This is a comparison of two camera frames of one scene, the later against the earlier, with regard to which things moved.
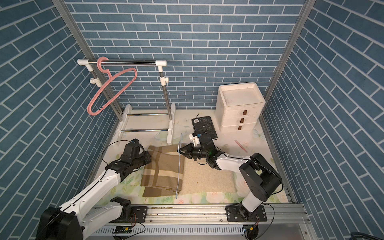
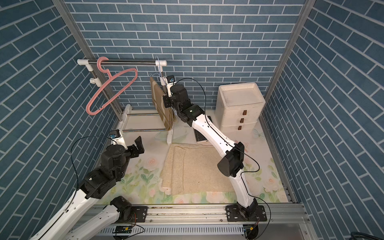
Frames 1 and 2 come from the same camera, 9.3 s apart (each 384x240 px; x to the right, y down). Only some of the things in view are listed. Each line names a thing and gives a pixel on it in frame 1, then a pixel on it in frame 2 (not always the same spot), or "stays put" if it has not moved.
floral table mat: (154, 128) stays put
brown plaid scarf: (163, 176) to (165, 110)
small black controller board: (123, 229) stays put
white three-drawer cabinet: (238, 107) stays put
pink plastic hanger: (106, 83) stays put
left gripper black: (147, 156) to (135, 152)
